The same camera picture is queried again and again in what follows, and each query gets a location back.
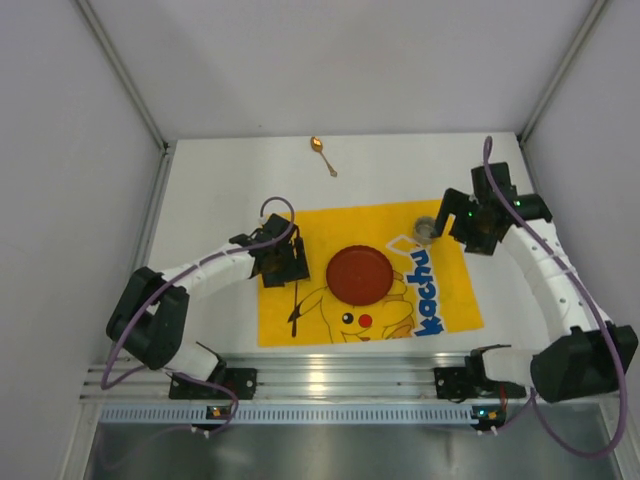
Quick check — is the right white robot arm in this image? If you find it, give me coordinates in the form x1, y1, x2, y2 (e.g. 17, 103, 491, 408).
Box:
433, 162, 639, 403

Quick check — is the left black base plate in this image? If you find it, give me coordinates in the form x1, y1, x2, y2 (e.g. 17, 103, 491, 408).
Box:
168, 368, 258, 400

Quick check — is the yellow Pikachu placemat cloth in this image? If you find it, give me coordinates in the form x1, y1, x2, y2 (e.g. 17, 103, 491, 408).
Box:
257, 200, 484, 347

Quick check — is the left aluminium frame post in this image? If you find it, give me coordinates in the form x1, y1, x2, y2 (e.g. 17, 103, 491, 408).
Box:
71, 0, 168, 152

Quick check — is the gold fork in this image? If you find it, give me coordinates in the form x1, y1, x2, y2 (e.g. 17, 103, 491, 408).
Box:
288, 282, 300, 338

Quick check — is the aluminium mounting rail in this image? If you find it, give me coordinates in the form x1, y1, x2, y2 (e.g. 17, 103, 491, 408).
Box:
79, 352, 531, 402

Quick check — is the aluminium frame post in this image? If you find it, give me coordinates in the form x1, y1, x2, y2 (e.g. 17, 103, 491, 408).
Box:
517, 0, 612, 148
71, 0, 168, 152

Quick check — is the red round plate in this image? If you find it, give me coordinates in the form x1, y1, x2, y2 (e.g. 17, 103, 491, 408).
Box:
325, 245, 394, 306

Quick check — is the gold spoon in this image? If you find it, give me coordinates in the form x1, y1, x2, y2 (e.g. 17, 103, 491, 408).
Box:
310, 136, 338, 178

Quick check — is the right aluminium frame post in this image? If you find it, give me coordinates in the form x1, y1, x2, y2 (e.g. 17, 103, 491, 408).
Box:
517, 0, 612, 148

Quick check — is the slotted grey cable duct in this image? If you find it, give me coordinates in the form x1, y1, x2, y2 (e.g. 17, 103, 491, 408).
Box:
99, 404, 504, 425

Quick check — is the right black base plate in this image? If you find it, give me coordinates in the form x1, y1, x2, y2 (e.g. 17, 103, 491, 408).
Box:
433, 367, 478, 403

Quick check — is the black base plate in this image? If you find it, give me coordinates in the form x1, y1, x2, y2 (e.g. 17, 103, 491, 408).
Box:
168, 368, 258, 400
433, 367, 478, 403

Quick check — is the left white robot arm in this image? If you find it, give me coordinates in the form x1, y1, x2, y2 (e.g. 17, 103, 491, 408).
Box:
106, 214, 309, 383

